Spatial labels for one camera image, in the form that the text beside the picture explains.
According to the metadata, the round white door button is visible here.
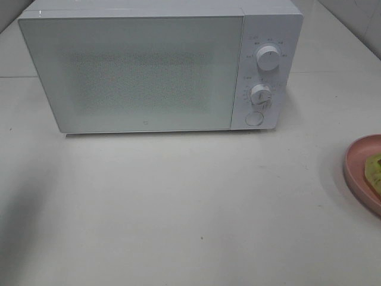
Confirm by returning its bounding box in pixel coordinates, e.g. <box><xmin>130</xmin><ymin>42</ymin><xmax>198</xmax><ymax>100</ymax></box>
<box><xmin>245</xmin><ymin>111</ymin><xmax>264</xmax><ymax>126</ymax></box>

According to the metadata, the white timer knob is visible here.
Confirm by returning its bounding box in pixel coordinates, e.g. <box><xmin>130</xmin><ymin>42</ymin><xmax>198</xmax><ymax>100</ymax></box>
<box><xmin>249</xmin><ymin>84</ymin><xmax>272</xmax><ymax>105</ymax></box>

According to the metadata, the white microwave door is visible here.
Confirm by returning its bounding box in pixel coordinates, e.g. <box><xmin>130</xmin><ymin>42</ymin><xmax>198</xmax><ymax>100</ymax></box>
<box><xmin>19</xmin><ymin>17</ymin><xmax>243</xmax><ymax>133</ymax></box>

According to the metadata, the pink round plate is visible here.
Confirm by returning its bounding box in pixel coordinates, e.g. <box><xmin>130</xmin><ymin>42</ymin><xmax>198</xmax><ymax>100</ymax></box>
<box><xmin>343</xmin><ymin>134</ymin><xmax>380</xmax><ymax>216</ymax></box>

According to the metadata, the toast sandwich with lettuce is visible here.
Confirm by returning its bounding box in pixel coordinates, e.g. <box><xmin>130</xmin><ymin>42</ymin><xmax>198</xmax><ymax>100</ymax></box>
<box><xmin>364</xmin><ymin>153</ymin><xmax>381</xmax><ymax>197</ymax></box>

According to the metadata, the upper white power knob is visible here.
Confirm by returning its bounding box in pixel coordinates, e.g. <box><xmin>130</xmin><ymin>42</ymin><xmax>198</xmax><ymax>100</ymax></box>
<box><xmin>255</xmin><ymin>44</ymin><xmax>280</xmax><ymax>72</ymax></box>

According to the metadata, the white microwave oven body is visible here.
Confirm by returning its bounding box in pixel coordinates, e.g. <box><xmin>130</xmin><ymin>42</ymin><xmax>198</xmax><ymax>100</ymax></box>
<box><xmin>18</xmin><ymin>1</ymin><xmax>304</xmax><ymax>133</ymax></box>

